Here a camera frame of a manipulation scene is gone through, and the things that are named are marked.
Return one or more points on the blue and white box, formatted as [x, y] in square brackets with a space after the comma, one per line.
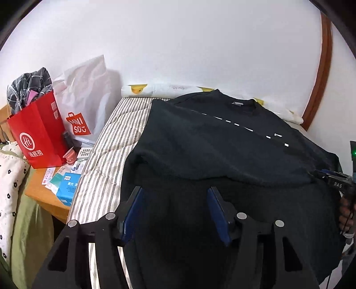
[68, 190]

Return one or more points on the black sweatshirt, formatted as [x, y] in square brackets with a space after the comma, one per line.
[211, 155]

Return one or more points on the white remote control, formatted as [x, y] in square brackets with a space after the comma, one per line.
[83, 153]

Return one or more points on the white plastic shopping bag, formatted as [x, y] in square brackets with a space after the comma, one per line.
[86, 94]

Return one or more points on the brown wooden door frame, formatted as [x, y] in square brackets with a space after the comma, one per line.
[319, 72]

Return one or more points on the teal packet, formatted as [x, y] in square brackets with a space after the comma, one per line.
[55, 180]

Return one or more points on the white floral quilt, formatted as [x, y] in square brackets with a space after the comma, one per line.
[11, 194]

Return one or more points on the striped bed mattress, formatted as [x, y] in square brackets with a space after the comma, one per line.
[111, 155]

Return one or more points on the white duck-print bed bumper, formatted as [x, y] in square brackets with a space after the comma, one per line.
[155, 89]

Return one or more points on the wooden nightstand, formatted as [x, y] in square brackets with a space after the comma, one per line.
[39, 191]

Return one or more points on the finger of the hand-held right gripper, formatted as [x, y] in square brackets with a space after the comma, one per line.
[324, 174]

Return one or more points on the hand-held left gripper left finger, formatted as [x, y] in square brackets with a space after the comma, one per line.
[133, 212]

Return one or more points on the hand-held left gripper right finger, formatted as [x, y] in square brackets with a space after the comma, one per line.
[220, 214]

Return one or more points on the red paper bag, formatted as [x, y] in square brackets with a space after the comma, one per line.
[39, 136]

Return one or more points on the grey plaid cloth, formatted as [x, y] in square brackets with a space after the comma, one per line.
[30, 86]

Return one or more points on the person's right hand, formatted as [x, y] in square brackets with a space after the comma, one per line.
[346, 216]

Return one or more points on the green blanket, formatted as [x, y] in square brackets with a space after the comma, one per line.
[30, 236]

